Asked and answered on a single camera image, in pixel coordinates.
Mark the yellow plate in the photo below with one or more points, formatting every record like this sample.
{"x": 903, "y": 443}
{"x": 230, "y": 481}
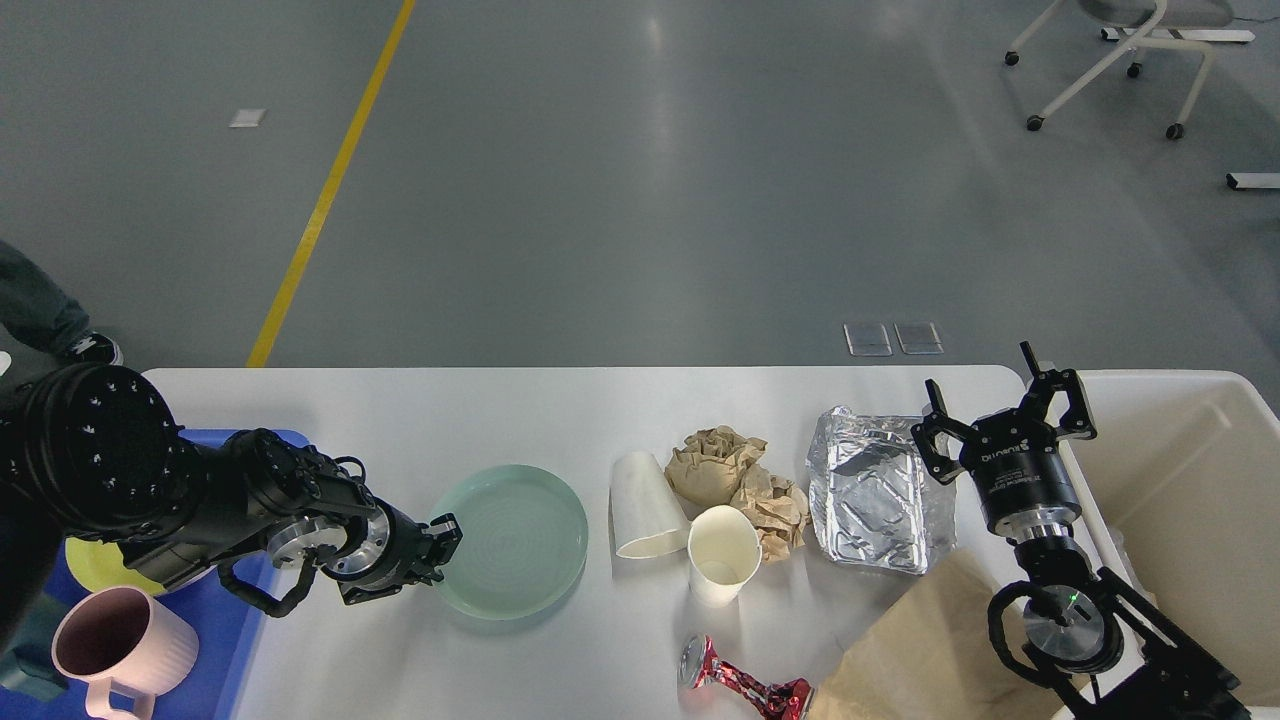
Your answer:
{"x": 98, "y": 566}

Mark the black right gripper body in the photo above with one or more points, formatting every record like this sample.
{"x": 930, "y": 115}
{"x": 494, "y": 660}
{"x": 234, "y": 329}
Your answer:
{"x": 1019, "y": 475}

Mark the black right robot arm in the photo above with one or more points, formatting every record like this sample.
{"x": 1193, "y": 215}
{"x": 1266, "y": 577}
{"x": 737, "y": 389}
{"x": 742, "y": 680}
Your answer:
{"x": 1069, "y": 626}

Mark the dark teal mug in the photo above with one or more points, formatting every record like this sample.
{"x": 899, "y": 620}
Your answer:
{"x": 26, "y": 665}

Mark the crushed red can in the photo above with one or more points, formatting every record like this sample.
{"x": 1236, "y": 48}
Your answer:
{"x": 700, "y": 665}

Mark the crumpled brown paper ball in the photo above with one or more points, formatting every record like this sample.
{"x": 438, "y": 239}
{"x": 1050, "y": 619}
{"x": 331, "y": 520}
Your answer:
{"x": 708, "y": 470}

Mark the light green plate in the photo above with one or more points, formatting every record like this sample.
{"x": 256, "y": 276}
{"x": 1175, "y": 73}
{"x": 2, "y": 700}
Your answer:
{"x": 525, "y": 537}

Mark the pink mug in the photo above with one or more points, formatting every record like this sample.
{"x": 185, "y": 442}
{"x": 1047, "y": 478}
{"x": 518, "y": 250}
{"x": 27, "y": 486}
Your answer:
{"x": 127, "y": 648}

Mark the right floor outlet cover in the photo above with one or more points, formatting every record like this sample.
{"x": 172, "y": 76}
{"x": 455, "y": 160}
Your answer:
{"x": 919, "y": 338}

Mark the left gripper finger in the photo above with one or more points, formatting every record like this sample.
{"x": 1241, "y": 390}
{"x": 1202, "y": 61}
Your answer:
{"x": 439, "y": 540}
{"x": 353, "y": 593}

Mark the white table foot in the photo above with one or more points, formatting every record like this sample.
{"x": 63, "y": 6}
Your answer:
{"x": 1244, "y": 181}

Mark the left floor outlet cover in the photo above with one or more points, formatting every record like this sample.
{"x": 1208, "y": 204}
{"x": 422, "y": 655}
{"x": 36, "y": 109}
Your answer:
{"x": 868, "y": 339}

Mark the brown paper bag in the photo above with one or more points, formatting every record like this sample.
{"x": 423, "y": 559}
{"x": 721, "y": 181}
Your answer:
{"x": 929, "y": 657}

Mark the floor outlet cover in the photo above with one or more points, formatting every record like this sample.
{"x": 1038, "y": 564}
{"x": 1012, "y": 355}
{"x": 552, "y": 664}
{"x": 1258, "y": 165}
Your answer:
{"x": 868, "y": 339}
{"x": 919, "y": 338}

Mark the aluminium foil tray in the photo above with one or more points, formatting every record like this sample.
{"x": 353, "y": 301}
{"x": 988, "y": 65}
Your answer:
{"x": 873, "y": 502}

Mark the person in jeans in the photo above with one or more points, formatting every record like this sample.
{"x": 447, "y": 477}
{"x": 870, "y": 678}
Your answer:
{"x": 36, "y": 311}

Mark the beige plastic bin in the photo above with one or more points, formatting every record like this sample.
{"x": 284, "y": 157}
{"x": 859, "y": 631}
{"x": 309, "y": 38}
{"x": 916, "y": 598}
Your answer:
{"x": 1184, "y": 481}

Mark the upright white paper cup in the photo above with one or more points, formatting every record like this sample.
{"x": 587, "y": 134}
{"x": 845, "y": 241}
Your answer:
{"x": 724, "y": 553}

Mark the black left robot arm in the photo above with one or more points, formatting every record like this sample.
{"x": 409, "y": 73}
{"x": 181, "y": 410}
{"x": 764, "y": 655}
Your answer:
{"x": 92, "y": 451}

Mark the tipped white paper cup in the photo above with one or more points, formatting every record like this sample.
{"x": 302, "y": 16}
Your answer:
{"x": 647, "y": 519}

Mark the blue plastic tray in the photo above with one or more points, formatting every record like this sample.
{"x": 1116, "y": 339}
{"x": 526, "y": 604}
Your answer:
{"x": 226, "y": 627}

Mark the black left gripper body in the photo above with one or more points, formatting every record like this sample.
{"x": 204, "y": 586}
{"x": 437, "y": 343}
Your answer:
{"x": 390, "y": 550}

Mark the white office chair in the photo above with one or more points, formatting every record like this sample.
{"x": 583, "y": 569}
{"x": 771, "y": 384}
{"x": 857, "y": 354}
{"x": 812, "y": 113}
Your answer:
{"x": 1141, "y": 26}

